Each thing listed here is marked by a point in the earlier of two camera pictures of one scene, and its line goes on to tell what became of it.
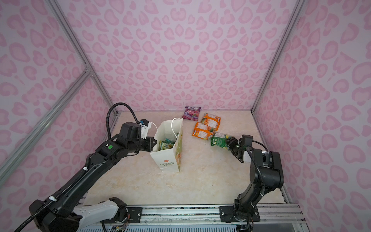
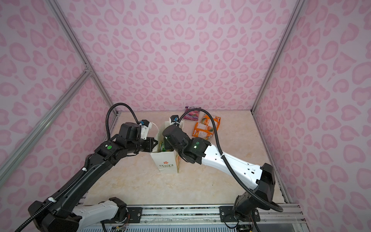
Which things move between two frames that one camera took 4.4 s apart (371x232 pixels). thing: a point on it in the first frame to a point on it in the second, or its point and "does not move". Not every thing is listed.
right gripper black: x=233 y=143 to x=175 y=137
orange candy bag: x=212 y=122 does not move
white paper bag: x=167 y=153 does not move
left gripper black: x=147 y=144 does not move
